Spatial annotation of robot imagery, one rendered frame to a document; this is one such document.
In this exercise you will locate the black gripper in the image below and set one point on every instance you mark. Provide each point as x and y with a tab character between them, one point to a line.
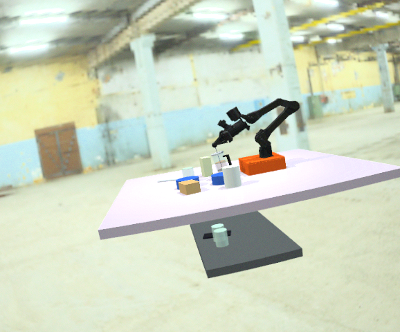
225	136

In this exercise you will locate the blue disc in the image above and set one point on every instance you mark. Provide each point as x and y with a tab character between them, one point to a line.
218	179
196	178

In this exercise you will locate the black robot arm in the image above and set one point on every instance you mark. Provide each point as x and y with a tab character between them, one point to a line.
252	117

